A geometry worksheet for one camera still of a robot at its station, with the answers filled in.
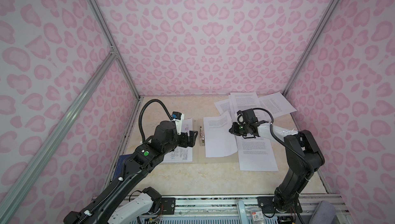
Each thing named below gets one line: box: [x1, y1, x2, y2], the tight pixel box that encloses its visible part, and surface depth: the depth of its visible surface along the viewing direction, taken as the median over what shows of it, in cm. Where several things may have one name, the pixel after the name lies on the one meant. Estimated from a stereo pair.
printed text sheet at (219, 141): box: [203, 110, 238, 158], surface depth 98 cm
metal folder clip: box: [199, 126, 206, 146], surface depth 97 cm
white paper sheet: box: [235, 135, 279, 172], surface depth 92 cm
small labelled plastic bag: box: [250, 208, 265, 224], surface depth 70 cm
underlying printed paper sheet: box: [213, 98, 231, 116], surface depth 116 cm
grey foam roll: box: [309, 200, 337, 224], surface depth 70 cm
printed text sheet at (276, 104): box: [258, 91, 298, 119], surface depth 117 cm
